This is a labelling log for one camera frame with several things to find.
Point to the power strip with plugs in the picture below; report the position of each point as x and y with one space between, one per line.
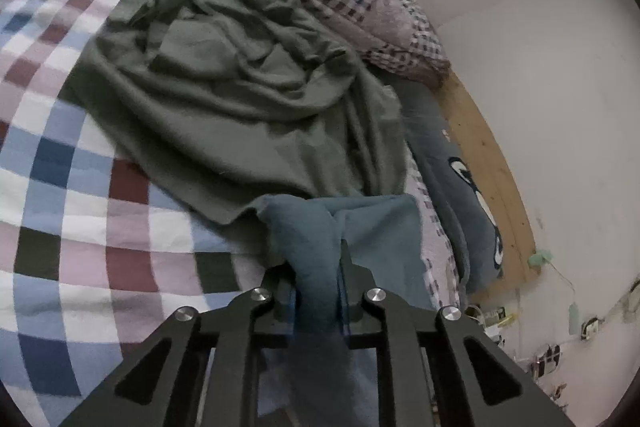
546 359

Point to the bedside clutter pile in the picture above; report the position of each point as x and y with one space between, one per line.
492 319

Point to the grey green garment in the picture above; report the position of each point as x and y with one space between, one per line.
225 107

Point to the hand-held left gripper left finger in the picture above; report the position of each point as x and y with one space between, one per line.
282 302

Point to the wall socket with plug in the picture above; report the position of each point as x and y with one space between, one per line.
591 329

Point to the teal t-shirt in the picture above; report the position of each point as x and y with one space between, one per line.
320 257

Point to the checkered lace bed sheet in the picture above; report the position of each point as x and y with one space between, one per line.
75 207

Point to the pale green small device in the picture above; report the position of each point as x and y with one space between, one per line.
575 318

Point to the wooden headboard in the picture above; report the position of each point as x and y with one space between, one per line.
495 157

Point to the mint green small object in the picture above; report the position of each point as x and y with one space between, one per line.
540 259

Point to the blue penguin pillow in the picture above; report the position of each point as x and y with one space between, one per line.
450 187

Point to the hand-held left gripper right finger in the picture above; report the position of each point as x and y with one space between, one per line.
355 307

